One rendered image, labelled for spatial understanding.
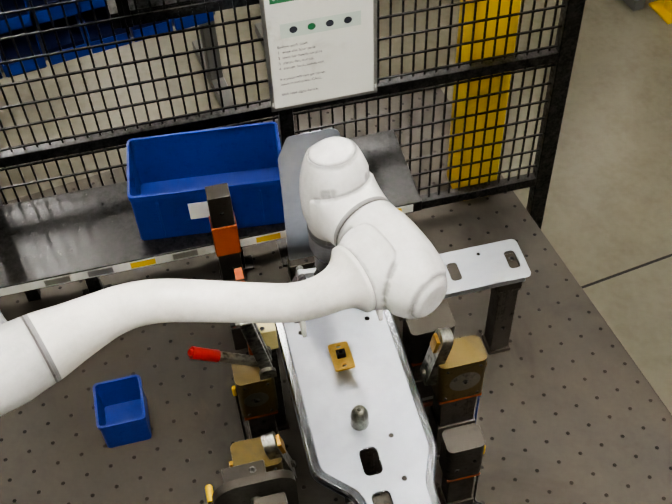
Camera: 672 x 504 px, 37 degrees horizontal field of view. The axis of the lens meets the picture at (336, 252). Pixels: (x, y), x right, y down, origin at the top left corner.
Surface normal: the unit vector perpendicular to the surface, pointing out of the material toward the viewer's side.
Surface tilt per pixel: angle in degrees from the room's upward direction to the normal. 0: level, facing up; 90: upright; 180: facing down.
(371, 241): 9
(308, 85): 90
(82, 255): 0
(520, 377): 0
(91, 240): 0
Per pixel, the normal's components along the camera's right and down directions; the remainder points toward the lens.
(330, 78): 0.23, 0.75
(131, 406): -0.04, -0.63
